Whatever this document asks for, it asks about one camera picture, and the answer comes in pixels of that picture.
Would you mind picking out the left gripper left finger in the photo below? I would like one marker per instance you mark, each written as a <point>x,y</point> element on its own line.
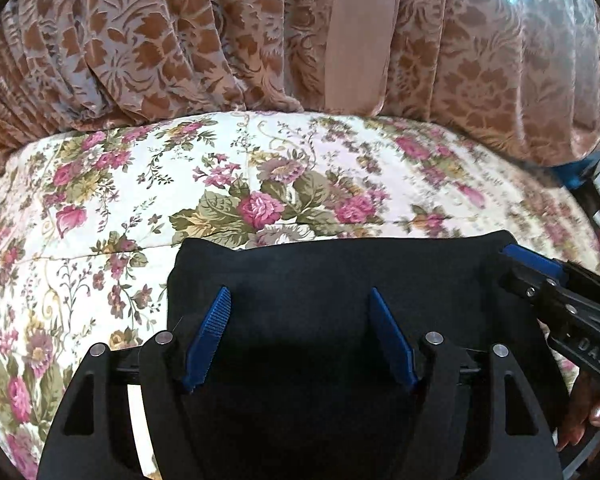
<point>125,411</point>

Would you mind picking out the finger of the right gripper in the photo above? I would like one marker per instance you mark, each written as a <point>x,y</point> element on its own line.
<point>549,268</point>

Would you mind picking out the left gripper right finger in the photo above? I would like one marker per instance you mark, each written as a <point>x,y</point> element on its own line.
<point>473,413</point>

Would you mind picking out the black pants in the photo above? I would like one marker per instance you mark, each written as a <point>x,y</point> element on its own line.
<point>299,387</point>

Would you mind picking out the person's right hand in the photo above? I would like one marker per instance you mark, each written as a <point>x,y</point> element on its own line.
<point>584,409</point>

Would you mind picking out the blue object by bed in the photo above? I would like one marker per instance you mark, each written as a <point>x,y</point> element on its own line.
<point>574,174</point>

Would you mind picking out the brown patterned curtain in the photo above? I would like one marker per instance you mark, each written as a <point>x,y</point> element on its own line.
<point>521,76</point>

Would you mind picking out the floral bed sheet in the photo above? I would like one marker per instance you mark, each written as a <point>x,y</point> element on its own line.
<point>90,224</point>

